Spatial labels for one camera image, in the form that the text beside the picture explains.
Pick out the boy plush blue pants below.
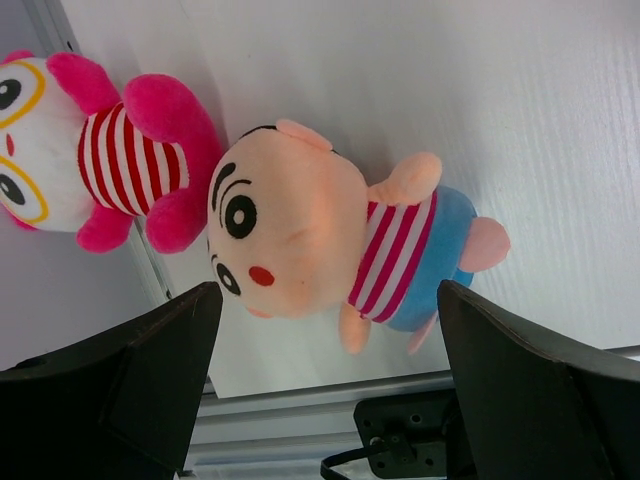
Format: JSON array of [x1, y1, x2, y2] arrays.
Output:
[[207, 120, 511, 354]]

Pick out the white pink plush with glasses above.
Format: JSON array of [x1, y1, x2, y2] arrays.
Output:
[[1, 50, 223, 254]]

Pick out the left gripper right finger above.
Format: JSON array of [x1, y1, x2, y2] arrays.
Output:
[[438, 281, 639, 479]]

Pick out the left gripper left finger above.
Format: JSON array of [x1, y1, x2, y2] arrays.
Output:
[[1, 282, 223, 479]]

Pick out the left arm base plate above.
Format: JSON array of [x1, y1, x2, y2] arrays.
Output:
[[319, 389, 461, 480]]

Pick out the aluminium rail front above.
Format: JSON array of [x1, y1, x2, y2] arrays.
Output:
[[182, 344, 640, 480]]

